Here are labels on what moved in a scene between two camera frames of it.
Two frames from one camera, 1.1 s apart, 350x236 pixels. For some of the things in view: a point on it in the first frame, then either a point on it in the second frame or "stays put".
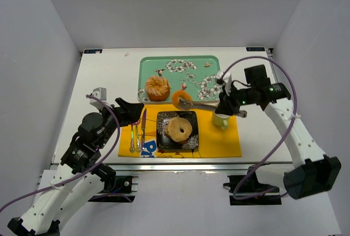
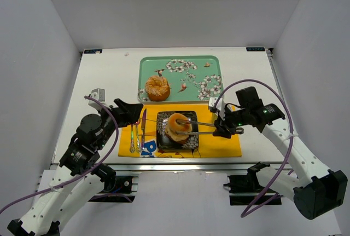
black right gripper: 229,104 → 223,126
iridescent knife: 143,126 stays put
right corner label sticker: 255,49 stays put
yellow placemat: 139,138 stays put
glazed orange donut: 179,95 → 172,127
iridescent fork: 132,148 stays put
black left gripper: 122,111 stays put
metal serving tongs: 186,104 → 188,121
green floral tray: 196,74 stays put
